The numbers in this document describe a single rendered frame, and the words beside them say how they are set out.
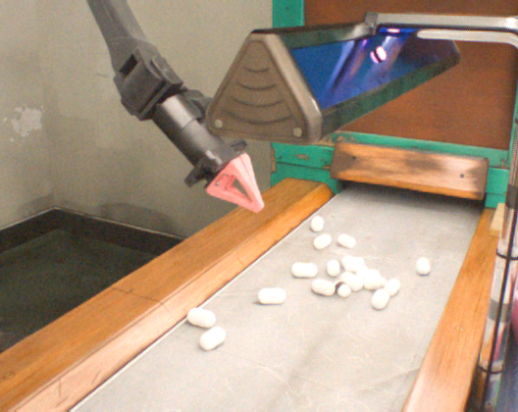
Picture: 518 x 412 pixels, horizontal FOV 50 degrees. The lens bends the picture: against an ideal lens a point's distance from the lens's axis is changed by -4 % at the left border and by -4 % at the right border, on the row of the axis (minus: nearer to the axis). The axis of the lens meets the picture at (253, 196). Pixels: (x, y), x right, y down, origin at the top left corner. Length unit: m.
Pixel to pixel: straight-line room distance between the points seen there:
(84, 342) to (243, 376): 0.18
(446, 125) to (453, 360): 0.59
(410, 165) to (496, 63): 0.24
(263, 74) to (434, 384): 0.38
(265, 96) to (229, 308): 0.46
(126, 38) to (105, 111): 1.84
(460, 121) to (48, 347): 0.83
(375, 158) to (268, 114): 0.78
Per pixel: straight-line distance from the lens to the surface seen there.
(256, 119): 0.38
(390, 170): 1.13
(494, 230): 1.02
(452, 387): 0.63
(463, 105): 1.15
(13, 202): 2.98
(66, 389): 0.64
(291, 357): 0.69
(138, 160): 2.66
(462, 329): 0.73
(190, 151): 0.82
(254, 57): 0.37
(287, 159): 1.26
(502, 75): 1.13
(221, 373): 0.66
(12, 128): 2.93
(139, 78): 0.86
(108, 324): 0.72
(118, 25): 0.94
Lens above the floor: 1.13
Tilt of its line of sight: 19 degrees down
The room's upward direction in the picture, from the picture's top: straight up
